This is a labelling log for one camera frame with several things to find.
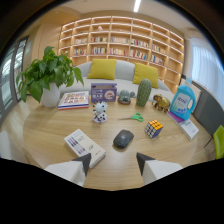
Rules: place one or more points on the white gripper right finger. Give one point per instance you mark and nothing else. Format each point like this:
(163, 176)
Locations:
(156, 170)

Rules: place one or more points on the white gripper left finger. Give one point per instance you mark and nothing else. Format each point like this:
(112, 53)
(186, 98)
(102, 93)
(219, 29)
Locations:
(68, 170)

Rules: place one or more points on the dark grey computer mouse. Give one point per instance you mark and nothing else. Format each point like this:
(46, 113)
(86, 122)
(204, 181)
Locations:
(123, 138)

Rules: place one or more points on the white pen box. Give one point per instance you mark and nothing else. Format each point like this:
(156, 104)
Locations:
(84, 147)

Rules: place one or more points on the colourful puzzle cube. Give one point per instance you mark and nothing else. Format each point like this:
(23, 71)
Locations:
(153, 128)

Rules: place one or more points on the white and purple book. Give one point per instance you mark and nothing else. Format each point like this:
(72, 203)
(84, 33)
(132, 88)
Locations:
(186, 126)

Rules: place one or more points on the white spiky figurine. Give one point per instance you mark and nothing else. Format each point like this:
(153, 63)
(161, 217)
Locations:
(100, 112)

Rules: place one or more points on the golden elephant figurine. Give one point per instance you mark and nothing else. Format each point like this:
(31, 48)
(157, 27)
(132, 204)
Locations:
(161, 102)

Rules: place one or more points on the green chair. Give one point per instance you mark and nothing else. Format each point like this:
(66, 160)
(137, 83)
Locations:
(219, 141)

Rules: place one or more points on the colourful picture book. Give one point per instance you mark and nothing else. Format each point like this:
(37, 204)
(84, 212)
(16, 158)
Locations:
(74, 100)

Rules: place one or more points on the blue detergent bottle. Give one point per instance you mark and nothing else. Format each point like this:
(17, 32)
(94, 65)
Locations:
(183, 103)

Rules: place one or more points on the tall green cactus ornament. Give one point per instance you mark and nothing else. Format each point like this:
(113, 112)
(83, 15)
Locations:
(143, 92)

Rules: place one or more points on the small grey cactus ornament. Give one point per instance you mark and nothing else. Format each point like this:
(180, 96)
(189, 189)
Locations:
(125, 96)

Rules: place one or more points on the purple tissue box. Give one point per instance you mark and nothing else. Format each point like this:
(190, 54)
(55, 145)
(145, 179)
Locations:
(103, 92)

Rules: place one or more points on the green plant in white pot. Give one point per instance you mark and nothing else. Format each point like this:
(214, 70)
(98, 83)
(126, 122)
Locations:
(48, 78)

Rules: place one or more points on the yellow cushion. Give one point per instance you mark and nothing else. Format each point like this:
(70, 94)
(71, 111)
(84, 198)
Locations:
(145, 74)
(101, 69)

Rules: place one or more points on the grey sofa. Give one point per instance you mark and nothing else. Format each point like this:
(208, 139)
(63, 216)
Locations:
(123, 78)

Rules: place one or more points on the wooden bookshelf wall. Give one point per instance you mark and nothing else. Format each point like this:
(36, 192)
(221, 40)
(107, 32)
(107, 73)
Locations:
(123, 43)

